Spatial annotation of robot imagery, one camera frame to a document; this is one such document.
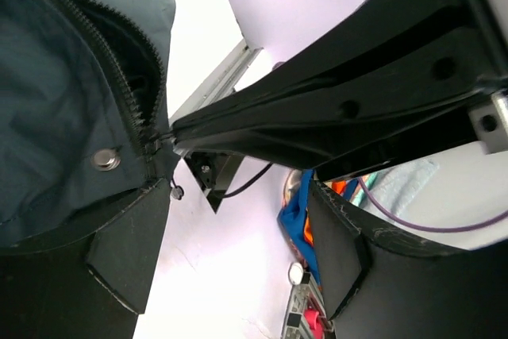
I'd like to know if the aluminium right side rail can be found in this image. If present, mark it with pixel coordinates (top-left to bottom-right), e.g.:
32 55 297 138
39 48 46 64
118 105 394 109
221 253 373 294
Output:
169 39 262 125

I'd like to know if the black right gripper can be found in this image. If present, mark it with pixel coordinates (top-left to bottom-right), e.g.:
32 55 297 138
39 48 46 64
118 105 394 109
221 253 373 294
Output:
317 0 507 180

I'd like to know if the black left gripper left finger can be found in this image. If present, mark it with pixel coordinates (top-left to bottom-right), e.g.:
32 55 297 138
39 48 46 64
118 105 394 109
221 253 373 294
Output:
1 179 170 338

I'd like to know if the dark navy and grey jacket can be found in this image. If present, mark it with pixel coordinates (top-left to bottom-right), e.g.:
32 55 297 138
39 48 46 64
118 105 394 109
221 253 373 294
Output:
1 0 178 247

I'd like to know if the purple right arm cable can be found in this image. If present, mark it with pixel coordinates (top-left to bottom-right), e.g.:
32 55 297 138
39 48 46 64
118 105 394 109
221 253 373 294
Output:
356 175 508 233

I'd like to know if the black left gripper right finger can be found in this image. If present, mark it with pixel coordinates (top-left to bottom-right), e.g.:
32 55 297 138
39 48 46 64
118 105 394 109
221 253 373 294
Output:
308 181 507 338

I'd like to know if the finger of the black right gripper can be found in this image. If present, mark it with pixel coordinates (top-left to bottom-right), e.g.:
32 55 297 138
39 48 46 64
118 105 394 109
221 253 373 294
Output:
173 0 466 132
173 29 488 168

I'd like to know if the colourful cloth pile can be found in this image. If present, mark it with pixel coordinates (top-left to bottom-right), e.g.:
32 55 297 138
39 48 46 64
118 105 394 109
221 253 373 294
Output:
278 159 439 281

